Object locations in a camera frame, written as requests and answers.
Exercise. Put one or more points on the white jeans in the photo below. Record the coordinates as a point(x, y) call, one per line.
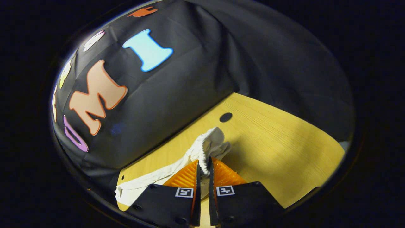
point(208, 142)

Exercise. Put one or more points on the black backdrop cloth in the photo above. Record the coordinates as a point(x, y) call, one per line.
point(196, 79)

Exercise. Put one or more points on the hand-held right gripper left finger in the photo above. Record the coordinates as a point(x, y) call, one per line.
point(196, 196)

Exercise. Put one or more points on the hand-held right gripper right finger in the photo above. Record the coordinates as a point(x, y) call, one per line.
point(212, 199)

